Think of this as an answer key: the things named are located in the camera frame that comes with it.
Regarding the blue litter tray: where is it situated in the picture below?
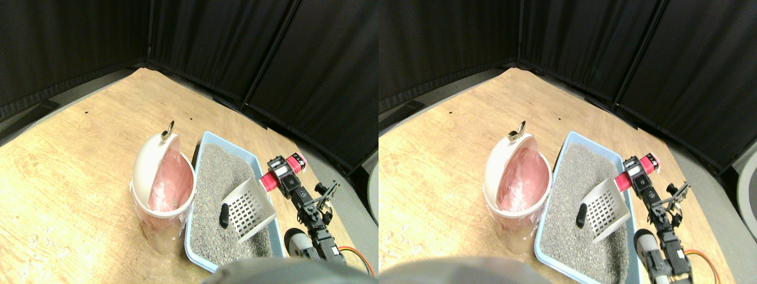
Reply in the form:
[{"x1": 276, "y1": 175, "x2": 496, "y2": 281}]
[
  {"x1": 534, "y1": 131, "x2": 643, "y2": 284},
  {"x1": 185, "y1": 131, "x2": 286, "y2": 275}
]

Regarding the white scoop with red handle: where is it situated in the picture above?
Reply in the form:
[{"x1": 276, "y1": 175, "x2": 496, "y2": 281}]
[
  {"x1": 221, "y1": 152, "x2": 308, "y2": 244},
  {"x1": 577, "y1": 152, "x2": 661, "y2": 244}
]

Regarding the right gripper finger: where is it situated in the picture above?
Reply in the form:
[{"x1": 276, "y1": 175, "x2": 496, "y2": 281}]
[
  {"x1": 267, "y1": 156, "x2": 293, "y2": 179},
  {"x1": 622, "y1": 156, "x2": 646, "y2": 179}
]

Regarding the orange wire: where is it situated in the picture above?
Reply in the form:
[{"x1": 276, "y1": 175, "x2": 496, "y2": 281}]
[
  {"x1": 339, "y1": 245, "x2": 375, "y2": 278},
  {"x1": 685, "y1": 248, "x2": 720, "y2": 284}
]

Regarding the black bracket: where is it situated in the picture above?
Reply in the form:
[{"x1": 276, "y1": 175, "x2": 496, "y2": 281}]
[
  {"x1": 313, "y1": 180, "x2": 341, "y2": 209},
  {"x1": 665, "y1": 182, "x2": 692, "y2": 209}
]

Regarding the white bin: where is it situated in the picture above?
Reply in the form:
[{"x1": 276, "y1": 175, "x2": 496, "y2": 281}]
[
  {"x1": 483, "y1": 121, "x2": 553, "y2": 256},
  {"x1": 130, "y1": 121, "x2": 197, "y2": 256}
]

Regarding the curtain stand foot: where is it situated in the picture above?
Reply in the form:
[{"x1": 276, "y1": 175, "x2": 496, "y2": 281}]
[
  {"x1": 378, "y1": 100, "x2": 426, "y2": 122},
  {"x1": 22, "y1": 100, "x2": 61, "y2": 121}
]

